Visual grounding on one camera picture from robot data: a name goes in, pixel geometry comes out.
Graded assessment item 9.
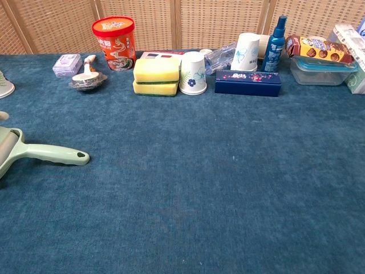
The green lint roller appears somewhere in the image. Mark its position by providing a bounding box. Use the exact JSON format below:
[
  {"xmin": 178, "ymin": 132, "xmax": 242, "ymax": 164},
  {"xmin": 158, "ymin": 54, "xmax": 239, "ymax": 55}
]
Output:
[{"xmin": 0, "ymin": 126, "xmax": 91, "ymax": 180}]

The paper cup green leaf print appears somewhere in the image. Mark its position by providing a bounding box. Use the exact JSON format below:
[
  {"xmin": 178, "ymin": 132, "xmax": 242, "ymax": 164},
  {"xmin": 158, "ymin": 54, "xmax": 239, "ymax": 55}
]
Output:
[{"xmin": 0, "ymin": 71, "xmax": 15, "ymax": 99}]

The purple clear soap box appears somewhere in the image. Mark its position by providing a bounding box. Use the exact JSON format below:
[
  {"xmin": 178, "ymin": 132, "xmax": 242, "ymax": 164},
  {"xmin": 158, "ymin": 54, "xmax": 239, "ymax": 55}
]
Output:
[{"xmin": 52, "ymin": 53, "xmax": 83, "ymax": 78}]

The red instant noodle cup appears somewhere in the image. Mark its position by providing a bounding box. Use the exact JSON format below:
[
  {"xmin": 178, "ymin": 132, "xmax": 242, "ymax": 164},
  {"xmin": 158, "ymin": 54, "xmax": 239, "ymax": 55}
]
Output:
[{"xmin": 91, "ymin": 16, "xmax": 137, "ymax": 72}]

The yellow green sponge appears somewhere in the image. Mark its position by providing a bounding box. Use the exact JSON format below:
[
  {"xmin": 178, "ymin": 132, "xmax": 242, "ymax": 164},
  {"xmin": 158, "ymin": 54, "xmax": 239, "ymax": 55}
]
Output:
[
  {"xmin": 132, "ymin": 79, "xmax": 180, "ymax": 97},
  {"xmin": 133, "ymin": 58, "xmax": 180, "ymax": 84}
]

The white box red blue print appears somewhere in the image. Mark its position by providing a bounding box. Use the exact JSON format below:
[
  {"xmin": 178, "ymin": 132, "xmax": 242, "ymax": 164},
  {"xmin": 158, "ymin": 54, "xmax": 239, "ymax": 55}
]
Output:
[{"xmin": 139, "ymin": 50, "xmax": 186, "ymax": 62}]

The blue carpet table cover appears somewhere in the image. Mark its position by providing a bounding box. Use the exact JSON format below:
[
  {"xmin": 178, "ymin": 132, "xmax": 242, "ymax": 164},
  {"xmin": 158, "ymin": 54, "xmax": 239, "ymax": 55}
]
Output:
[{"xmin": 0, "ymin": 51, "xmax": 365, "ymax": 274}]

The paper cup blue flower print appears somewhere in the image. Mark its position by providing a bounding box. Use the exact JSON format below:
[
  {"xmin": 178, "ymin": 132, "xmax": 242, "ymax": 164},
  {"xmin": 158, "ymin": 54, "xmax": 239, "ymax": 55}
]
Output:
[{"xmin": 179, "ymin": 51, "xmax": 208, "ymax": 95}]

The woven wooden folding screen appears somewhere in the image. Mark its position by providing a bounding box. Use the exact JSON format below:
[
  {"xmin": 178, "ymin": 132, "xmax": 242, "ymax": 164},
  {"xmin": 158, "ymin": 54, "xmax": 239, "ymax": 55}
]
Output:
[{"xmin": 0, "ymin": 0, "xmax": 365, "ymax": 55}]

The clear plastic water bottle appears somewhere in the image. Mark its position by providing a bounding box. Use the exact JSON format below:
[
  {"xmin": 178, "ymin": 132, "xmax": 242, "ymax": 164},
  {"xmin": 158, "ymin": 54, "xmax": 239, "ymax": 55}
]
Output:
[{"xmin": 202, "ymin": 42, "xmax": 238, "ymax": 75}]

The dark blue long box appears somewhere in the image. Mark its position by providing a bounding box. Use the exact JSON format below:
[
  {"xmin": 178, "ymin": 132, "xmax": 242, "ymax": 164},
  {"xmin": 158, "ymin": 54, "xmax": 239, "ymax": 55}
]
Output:
[{"xmin": 214, "ymin": 69, "xmax": 282, "ymax": 98}]

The paper cup blue bow print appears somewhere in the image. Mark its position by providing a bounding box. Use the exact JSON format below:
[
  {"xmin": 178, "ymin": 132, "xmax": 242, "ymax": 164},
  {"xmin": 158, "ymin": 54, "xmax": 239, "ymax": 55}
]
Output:
[{"xmin": 230, "ymin": 33, "xmax": 261, "ymax": 72}]

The blue spray bottle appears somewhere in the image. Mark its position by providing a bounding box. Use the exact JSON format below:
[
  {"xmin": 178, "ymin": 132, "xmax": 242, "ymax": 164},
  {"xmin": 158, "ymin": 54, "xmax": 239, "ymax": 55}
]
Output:
[{"xmin": 261, "ymin": 15, "xmax": 287, "ymax": 72}]

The clear container blue rim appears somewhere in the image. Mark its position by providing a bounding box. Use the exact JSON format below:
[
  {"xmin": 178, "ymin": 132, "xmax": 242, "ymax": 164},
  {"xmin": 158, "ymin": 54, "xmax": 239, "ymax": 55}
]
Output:
[{"xmin": 290, "ymin": 55, "xmax": 359, "ymax": 86}]

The brown cookie box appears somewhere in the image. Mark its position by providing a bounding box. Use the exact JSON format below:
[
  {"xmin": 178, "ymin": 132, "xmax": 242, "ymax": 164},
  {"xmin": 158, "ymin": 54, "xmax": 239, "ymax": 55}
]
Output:
[{"xmin": 285, "ymin": 34, "xmax": 356, "ymax": 65}]

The tall white box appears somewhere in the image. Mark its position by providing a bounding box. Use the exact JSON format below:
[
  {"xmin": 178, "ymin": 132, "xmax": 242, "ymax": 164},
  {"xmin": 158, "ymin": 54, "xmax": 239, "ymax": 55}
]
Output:
[{"xmin": 327, "ymin": 23, "xmax": 365, "ymax": 72}]

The green tissue box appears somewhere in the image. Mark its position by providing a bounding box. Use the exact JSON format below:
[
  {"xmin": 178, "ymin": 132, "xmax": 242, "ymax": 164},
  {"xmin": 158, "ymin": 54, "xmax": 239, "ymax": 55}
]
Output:
[{"xmin": 344, "ymin": 70, "xmax": 365, "ymax": 95}]

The steel scrubber with white handle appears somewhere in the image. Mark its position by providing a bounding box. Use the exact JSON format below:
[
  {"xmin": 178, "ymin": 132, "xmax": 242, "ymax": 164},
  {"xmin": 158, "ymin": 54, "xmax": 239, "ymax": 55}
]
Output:
[{"xmin": 68, "ymin": 54, "xmax": 108, "ymax": 91}]

